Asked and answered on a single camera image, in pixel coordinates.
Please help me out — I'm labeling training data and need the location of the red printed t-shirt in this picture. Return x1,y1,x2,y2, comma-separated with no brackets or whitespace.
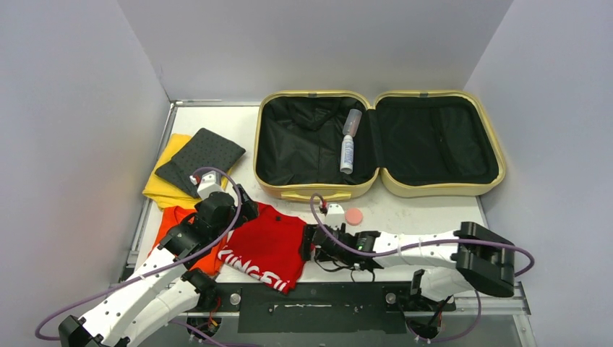
217,202,307,294

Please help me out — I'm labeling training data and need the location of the dark grey dotted cloth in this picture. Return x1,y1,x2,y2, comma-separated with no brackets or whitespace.
155,128,246,198

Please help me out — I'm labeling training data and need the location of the white spray bottle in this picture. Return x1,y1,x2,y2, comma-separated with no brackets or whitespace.
339,134,354,175

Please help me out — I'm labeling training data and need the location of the clear plastic cup bottle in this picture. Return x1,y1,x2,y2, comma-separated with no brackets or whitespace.
343,108,363,137

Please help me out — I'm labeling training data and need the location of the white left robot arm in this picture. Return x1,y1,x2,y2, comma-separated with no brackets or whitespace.
59,184,258,346

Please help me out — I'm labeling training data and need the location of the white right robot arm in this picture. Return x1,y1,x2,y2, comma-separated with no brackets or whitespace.
299,221,515,309

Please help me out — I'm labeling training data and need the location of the round pink soap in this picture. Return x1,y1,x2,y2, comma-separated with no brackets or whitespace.
344,207,364,226

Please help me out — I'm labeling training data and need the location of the orange folded t-shirt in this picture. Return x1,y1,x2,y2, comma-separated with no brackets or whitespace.
153,206,227,277

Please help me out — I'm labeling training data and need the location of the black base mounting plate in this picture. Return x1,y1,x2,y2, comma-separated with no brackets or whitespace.
187,281,455,334

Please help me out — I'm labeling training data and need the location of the yellow open suitcase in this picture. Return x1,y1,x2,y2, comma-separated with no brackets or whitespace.
253,90,507,201

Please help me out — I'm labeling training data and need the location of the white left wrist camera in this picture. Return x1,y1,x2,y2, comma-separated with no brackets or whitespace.
189,171,224,200

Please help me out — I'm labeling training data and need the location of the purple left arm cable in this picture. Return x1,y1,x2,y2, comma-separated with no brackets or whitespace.
34,166,244,346

